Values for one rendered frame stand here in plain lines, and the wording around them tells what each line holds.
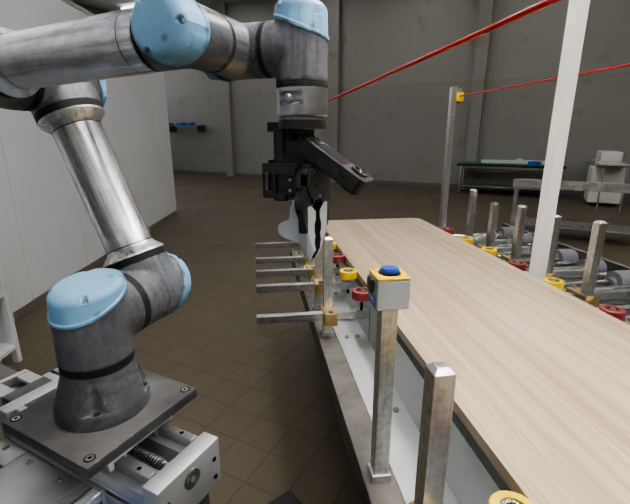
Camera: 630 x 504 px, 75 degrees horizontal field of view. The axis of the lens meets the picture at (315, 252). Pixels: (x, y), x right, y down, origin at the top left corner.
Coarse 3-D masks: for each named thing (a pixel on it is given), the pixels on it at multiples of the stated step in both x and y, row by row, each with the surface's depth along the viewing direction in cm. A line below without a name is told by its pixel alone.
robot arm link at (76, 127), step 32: (64, 96) 71; (96, 96) 76; (64, 128) 73; (96, 128) 76; (64, 160) 75; (96, 160) 74; (96, 192) 74; (128, 192) 78; (96, 224) 76; (128, 224) 76; (128, 256) 74; (160, 256) 78; (160, 288) 76
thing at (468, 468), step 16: (352, 288) 211; (352, 304) 212; (368, 304) 181; (368, 320) 182; (368, 336) 183; (400, 352) 141; (400, 368) 142; (416, 368) 127; (400, 384) 142; (416, 384) 128; (416, 400) 128; (416, 416) 129; (464, 432) 98; (464, 448) 98; (480, 448) 91; (448, 464) 107; (464, 464) 99; (480, 464) 91; (448, 480) 108; (464, 480) 99; (480, 480) 91; (496, 480) 85; (464, 496) 99; (480, 496) 92
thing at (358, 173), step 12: (312, 144) 59; (324, 144) 61; (312, 156) 59; (324, 156) 58; (336, 156) 59; (324, 168) 58; (336, 168) 58; (348, 168) 58; (360, 168) 59; (336, 180) 58; (348, 180) 57; (360, 180) 57; (372, 180) 60; (360, 192) 58
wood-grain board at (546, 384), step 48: (336, 240) 241; (384, 240) 241; (432, 240) 241; (432, 288) 166; (480, 288) 166; (528, 288) 166; (432, 336) 127; (480, 336) 127; (528, 336) 127; (576, 336) 127; (624, 336) 127; (480, 384) 102; (528, 384) 102; (576, 384) 102; (624, 384) 102; (480, 432) 86; (528, 432) 86; (576, 432) 86; (624, 432) 86; (528, 480) 74; (576, 480) 74; (624, 480) 74
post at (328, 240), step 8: (328, 240) 158; (328, 248) 158; (328, 256) 159; (328, 264) 160; (328, 272) 161; (328, 280) 162; (328, 288) 163; (328, 296) 164; (328, 304) 165; (328, 328) 168
